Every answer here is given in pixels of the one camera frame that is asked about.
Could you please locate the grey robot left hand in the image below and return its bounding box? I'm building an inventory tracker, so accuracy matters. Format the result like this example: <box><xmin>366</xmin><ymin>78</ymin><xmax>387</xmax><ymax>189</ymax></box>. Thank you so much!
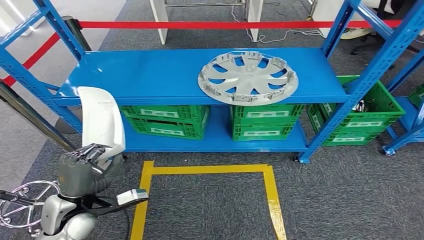
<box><xmin>57</xmin><ymin>143</ymin><xmax>125</xmax><ymax>200</ymax></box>

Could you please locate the white curved plastic part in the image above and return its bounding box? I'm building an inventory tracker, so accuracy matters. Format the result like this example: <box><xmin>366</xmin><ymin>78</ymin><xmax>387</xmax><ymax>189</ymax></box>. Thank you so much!
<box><xmin>76</xmin><ymin>86</ymin><xmax>127</xmax><ymax>171</ymax></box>

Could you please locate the blue metal shelf rack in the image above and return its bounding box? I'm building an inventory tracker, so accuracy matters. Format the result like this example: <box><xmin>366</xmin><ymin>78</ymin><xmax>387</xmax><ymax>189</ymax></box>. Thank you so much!
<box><xmin>382</xmin><ymin>49</ymin><xmax>424</xmax><ymax>157</ymax></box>
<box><xmin>0</xmin><ymin>0</ymin><xmax>424</xmax><ymax>166</ymax></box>

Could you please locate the chrome stanchion base disc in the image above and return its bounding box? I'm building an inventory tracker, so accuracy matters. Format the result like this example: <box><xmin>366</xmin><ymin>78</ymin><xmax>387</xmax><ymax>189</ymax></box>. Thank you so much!
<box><xmin>53</xmin><ymin>115</ymin><xmax>83</xmax><ymax>136</ymax></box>

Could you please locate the black round seat stool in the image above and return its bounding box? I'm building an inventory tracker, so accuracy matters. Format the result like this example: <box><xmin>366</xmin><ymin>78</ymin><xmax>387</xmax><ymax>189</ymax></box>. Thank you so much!
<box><xmin>0</xmin><ymin>180</ymin><xmax>62</xmax><ymax>233</ymax></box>

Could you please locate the yellow floor tape square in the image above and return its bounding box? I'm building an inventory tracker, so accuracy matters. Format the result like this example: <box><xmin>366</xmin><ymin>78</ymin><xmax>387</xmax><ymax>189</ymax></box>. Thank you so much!
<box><xmin>130</xmin><ymin>160</ymin><xmax>288</xmax><ymax>240</ymax></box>

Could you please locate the red barrier belt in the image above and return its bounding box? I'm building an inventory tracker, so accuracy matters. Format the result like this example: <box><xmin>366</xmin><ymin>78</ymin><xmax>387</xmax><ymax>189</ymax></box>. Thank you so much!
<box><xmin>77</xmin><ymin>20</ymin><xmax>403</xmax><ymax>30</ymax></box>
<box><xmin>1</xmin><ymin>32</ymin><xmax>63</xmax><ymax>88</ymax></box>

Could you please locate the belt barrier stanchion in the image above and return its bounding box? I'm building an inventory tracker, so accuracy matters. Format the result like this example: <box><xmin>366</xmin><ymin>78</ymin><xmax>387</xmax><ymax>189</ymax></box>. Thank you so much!
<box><xmin>61</xmin><ymin>14</ymin><xmax>93</xmax><ymax>53</ymax></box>

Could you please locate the silver wheel hubcap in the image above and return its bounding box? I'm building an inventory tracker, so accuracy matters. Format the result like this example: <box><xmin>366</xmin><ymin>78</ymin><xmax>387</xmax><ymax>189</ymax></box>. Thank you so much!
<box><xmin>197</xmin><ymin>50</ymin><xmax>300</xmax><ymax>107</ymax></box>

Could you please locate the open green plastic crate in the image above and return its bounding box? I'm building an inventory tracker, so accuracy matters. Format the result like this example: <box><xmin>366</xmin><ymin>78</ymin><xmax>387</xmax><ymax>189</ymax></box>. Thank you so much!
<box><xmin>306</xmin><ymin>75</ymin><xmax>407</xmax><ymax>136</ymax></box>

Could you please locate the black office chair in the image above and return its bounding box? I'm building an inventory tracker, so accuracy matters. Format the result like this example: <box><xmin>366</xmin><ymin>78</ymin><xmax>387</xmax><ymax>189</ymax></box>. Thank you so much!
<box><xmin>350</xmin><ymin>0</ymin><xmax>424</xmax><ymax>56</ymax></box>

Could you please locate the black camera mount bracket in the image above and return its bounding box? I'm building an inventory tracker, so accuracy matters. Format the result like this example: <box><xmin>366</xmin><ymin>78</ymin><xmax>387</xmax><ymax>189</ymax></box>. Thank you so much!
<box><xmin>77</xmin><ymin>195</ymin><xmax>150</xmax><ymax>219</ymax></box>

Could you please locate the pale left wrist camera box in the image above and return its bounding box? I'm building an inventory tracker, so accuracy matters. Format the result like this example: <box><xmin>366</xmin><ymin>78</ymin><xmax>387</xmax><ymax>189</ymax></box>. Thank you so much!
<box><xmin>115</xmin><ymin>188</ymin><xmax>150</xmax><ymax>207</ymax></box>

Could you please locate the black camera cable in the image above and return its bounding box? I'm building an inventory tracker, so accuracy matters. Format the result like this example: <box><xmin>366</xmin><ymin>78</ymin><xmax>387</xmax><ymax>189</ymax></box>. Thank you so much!
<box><xmin>121</xmin><ymin>208</ymin><xmax>132</xmax><ymax>240</ymax></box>

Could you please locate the white table frame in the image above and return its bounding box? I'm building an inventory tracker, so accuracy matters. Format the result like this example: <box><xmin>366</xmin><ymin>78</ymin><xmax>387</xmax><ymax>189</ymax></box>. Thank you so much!
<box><xmin>149</xmin><ymin>0</ymin><xmax>265</xmax><ymax>46</ymax></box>

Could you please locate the white floor cable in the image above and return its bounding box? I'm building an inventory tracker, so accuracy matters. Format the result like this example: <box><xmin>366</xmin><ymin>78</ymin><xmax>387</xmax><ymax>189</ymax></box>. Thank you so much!
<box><xmin>230</xmin><ymin>4</ymin><xmax>327</xmax><ymax>45</ymax></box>

